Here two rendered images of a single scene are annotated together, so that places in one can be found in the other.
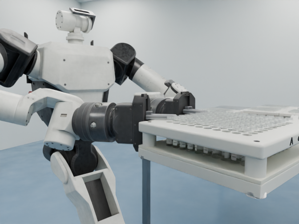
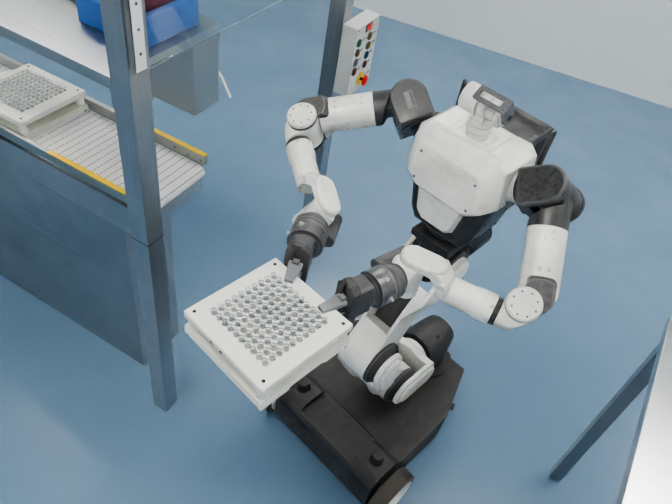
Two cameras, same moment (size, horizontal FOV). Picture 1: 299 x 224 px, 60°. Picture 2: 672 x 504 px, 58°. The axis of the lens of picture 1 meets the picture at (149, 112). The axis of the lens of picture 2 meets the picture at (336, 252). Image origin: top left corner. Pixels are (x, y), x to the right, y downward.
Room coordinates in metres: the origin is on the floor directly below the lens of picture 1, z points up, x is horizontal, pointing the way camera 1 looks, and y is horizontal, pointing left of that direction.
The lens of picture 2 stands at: (0.44, -0.92, 2.03)
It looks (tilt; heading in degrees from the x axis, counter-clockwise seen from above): 44 degrees down; 79
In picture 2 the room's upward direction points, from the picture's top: 11 degrees clockwise
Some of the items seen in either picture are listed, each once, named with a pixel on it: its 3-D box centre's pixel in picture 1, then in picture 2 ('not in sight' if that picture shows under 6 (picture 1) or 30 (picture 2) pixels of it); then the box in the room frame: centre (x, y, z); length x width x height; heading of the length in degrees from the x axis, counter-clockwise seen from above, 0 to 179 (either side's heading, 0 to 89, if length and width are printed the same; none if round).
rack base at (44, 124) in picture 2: not in sight; (28, 107); (-0.27, 0.78, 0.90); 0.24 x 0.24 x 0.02; 57
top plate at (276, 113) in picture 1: (264, 111); not in sight; (1.75, -0.78, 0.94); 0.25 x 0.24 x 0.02; 49
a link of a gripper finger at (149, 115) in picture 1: (161, 114); (292, 270); (0.53, -0.02, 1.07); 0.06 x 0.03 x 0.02; 74
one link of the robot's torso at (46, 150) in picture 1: (68, 148); (453, 238); (1.02, 0.33, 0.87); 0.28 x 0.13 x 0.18; 42
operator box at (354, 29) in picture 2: not in sight; (356, 54); (0.77, 1.11, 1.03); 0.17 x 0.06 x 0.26; 57
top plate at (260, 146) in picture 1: (228, 127); (269, 320); (0.49, -0.15, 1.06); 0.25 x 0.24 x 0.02; 42
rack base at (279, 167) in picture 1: (227, 152); (268, 334); (0.49, -0.15, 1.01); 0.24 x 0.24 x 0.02; 42
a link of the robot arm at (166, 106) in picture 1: (172, 114); (364, 293); (0.69, -0.06, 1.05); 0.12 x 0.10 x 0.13; 34
